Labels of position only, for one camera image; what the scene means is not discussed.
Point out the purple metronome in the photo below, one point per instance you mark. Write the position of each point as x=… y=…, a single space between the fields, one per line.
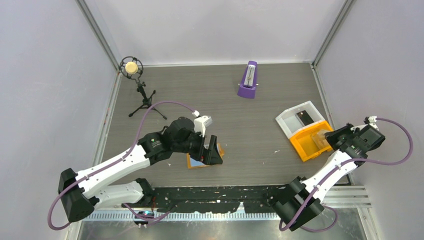
x=248 y=84

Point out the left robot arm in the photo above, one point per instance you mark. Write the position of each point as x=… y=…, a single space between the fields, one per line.
x=87 y=190

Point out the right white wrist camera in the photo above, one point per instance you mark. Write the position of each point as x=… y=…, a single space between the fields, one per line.
x=368 y=121

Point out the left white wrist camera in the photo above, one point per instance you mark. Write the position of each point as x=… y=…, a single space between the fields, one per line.
x=201 y=122

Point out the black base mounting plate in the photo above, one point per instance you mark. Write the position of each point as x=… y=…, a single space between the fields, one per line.
x=214 y=199

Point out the gold VIP card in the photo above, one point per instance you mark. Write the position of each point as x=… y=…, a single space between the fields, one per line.
x=320 y=140

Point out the black device in white bin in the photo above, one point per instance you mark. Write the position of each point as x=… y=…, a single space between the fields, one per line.
x=304 y=118

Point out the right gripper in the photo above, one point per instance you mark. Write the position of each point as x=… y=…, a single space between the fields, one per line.
x=332 y=136

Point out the white plastic bin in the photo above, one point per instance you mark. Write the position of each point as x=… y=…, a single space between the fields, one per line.
x=291 y=124

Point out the orange leather card holder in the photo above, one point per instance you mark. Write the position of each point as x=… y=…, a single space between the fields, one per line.
x=193 y=164

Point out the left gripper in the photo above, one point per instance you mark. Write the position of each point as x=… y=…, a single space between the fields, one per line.
x=211 y=156

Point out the aluminium frame rail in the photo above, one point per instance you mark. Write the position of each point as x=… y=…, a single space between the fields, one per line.
x=347 y=196

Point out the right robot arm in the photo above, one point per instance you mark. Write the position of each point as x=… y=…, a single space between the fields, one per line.
x=302 y=199

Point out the orange plastic bin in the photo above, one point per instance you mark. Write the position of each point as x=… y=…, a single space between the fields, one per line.
x=303 y=143

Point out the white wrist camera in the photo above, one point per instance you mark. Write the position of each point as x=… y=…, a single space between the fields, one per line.
x=201 y=122
x=368 y=121

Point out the microphone on black tripod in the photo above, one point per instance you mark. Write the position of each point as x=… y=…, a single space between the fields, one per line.
x=132 y=68

